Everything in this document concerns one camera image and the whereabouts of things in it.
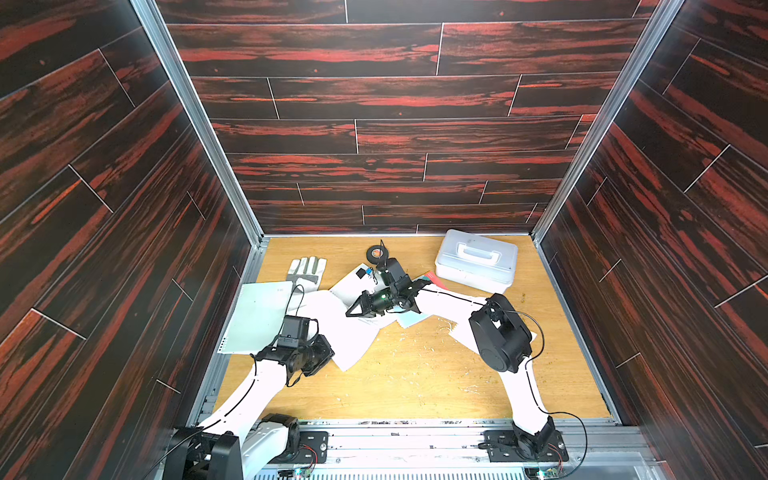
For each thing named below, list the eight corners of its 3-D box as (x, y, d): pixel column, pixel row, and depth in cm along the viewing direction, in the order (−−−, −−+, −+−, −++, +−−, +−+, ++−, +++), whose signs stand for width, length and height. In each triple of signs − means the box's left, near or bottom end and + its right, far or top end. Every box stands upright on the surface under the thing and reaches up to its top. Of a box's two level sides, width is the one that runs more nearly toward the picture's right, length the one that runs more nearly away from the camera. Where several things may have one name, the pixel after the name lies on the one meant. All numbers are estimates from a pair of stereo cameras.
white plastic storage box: (432, 280, 109) (437, 257, 99) (442, 250, 119) (447, 226, 109) (502, 300, 103) (515, 277, 93) (506, 266, 113) (518, 243, 103)
